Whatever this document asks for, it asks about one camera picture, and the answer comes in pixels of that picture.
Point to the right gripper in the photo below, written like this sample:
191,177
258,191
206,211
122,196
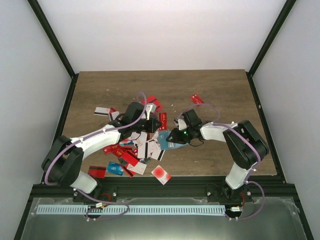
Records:
176,137

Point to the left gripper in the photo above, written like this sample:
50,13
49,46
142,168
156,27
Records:
152,129

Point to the red VIP card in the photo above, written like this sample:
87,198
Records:
162,116

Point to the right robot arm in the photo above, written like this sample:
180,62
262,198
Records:
246,146

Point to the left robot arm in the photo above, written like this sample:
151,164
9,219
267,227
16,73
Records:
62,165

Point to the white card red print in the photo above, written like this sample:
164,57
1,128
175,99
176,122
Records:
155,137

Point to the white magnetic stripe card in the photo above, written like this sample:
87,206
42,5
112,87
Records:
158,154

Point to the large white card pile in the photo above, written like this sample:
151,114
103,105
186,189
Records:
138,138

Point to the red magnetic stripe card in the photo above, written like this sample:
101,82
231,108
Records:
158,106

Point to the white card red circle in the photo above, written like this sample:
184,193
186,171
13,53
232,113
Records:
161,175

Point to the white card bottom centre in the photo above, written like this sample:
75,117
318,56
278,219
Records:
139,168

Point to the red card in pile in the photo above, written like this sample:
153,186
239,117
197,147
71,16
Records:
130,158

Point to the red card far right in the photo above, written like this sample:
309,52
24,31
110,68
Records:
196,100

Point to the white striped card left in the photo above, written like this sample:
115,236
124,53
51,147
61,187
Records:
101,111

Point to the blue card bottom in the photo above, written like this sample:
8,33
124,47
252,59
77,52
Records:
115,168

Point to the dark red striped card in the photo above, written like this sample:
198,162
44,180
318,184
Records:
97,171

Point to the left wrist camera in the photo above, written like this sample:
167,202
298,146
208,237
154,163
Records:
150,109

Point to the black aluminium frame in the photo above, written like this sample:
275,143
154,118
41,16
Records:
182,186

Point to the light blue slotted rail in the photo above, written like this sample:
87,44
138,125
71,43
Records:
210,210

